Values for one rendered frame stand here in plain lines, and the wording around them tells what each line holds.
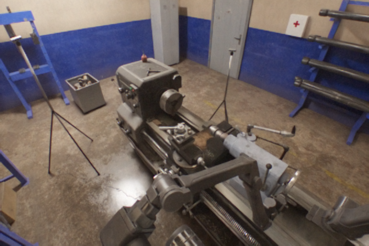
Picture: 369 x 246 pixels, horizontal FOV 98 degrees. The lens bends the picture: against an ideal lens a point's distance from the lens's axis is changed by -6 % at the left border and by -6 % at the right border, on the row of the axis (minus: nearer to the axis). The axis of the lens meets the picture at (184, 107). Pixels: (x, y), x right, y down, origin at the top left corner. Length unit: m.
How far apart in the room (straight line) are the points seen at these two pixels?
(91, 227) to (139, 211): 1.86
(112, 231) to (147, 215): 0.11
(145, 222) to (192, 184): 0.18
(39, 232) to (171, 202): 2.23
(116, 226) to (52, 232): 2.03
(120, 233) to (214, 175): 0.34
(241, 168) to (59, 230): 2.22
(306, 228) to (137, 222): 1.34
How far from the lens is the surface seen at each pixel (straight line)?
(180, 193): 0.59
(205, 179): 0.65
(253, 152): 1.33
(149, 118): 1.98
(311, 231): 1.71
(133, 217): 0.62
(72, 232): 2.52
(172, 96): 1.77
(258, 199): 0.97
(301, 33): 3.99
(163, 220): 2.27
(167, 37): 5.29
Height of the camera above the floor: 2.12
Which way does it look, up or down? 36 degrees down
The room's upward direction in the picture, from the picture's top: straight up
